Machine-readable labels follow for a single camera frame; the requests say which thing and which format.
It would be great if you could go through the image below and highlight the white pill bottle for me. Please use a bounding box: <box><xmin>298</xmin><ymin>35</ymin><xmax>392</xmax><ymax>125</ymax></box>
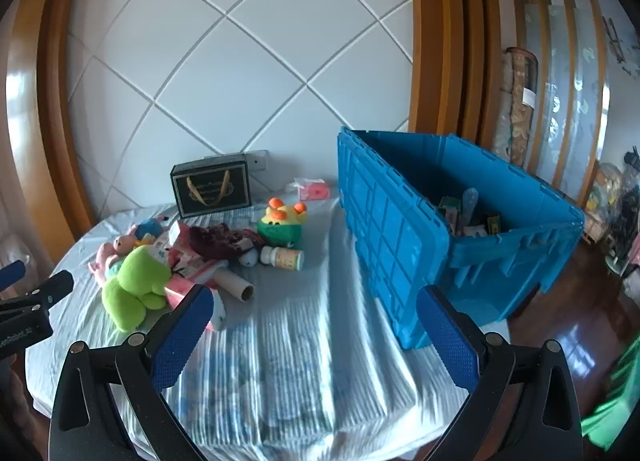
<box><xmin>259</xmin><ymin>246</ymin><xmax>305</xmax><ymax>272</ymax></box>

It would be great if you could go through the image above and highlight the pink tissue packet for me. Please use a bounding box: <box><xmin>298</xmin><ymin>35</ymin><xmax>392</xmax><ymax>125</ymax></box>
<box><xmin>286</xmin><ymin>177</ymin><xmax>332</xmax><ymax>202</ymax></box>

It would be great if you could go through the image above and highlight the striped white bed sheet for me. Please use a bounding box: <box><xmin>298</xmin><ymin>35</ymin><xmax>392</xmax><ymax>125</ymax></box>
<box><xmin>25</xmin><ymin>196</ymin><xmax>511</xmax><ymax>461</ymax></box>

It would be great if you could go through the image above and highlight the grey plastic stick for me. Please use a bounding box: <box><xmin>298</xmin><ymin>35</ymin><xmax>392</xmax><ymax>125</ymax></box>
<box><xmin>460</xmin><ymin>187</ymin><xmax>480</xmax><ymax>231</ymax></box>

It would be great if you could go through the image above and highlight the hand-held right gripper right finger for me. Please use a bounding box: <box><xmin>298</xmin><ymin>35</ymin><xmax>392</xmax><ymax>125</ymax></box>
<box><xmin>416</xmin><ymin>285</ymin><xmax>585</xmax><ymax>461</ymax></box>

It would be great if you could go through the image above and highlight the wooden wall frame post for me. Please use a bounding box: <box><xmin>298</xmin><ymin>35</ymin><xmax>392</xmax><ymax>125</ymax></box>
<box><xmin>0</xmin><ymin>0</ymin><xmax>101</xmax><ymax>242</ymax></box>
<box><xmin>407</xmin><ymin>0</ymin><xmax>503</xmax><ymax>152</ymax></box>

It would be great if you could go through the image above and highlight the green plush toy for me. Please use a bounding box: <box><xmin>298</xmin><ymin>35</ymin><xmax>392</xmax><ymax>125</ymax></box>
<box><xmin>102</xmin><ymin>244</ymin><xmax>173</xmax><ymax>333</ymax></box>

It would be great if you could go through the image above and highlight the yellow duck frog plush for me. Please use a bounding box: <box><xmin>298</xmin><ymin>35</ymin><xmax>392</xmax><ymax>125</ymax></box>
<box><xmin>257</xmin><ymin>198</ymin><xmax>307</xmax><ymax>249</ymax></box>

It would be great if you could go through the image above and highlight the pile of household clutter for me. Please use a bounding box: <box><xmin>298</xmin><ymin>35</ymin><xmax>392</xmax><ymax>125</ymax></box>
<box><xmin>582</xmin><ymin>144</ymin><xmax>640</xmax><ymax>277</ymax></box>

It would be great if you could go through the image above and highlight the wooden glass door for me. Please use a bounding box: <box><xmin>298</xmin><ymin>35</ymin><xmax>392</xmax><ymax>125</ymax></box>
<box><xmin>505</xmin><ymin>0</ymin><xmax>608</xmax><ymax>212</ymax></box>

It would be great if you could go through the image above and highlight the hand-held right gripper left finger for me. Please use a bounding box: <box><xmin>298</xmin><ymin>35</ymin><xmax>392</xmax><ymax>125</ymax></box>
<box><xmin>48</xmin><ymin>284</ymin><xmax>216</xmax><ymax>461</ymax></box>

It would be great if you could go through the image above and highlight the blue plush toy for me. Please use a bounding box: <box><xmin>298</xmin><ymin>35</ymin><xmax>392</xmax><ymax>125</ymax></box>
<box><xmin>134</xmin><ymin>218</ymin><xmax>168</xmax><ymax>244</ymax></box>

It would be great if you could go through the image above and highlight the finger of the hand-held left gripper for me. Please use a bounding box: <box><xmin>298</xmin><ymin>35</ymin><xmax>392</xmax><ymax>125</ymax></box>
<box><xmin>0</xmin><ymin>260</ymin><xmax>27</xmax><ymax>299</ymax></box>
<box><xmin>0</xmin><ymin>269</ymin><xmax>75</xmax><ymax>328</ymax></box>

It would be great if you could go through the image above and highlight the cardboard tube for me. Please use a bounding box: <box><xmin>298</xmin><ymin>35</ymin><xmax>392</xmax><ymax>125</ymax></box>
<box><xmin>212</xmin><ymin>266</ymin><xmax>256</xmax><ymax>302</ymax></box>

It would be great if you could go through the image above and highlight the rolled patterned mat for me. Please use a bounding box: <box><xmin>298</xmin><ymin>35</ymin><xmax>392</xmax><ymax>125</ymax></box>
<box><xmin>492</xmin><ymin>46</ymin><xmax>541</xmax><ymax>167</ymax></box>

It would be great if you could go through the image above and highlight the green cloth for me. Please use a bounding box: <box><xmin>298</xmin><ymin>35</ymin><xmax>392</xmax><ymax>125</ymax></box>
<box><xmin>580</xmin><ymin>346</ymin><xmax>640</xmax><ymax>452</ymax></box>

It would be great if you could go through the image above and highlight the blue plastic crate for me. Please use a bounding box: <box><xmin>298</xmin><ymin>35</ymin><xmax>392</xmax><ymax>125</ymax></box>
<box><xmin>336</xmin><ymin>127</ymin><xmax>586</xmax><ymax>352</ymax></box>

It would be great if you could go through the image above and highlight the black gift bag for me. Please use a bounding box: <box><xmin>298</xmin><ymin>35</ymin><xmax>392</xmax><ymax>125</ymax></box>
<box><xmin>170</xmin><ymin>154</ymin><xmax>252</xmax><ymax>219</ymax></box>

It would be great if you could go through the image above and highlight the pink plush toy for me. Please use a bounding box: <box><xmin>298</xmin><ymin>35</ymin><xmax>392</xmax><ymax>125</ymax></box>
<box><xmin>88</xmin><ymin>235</ymin><xmax>138</xmax><ymax>287</ymax></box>

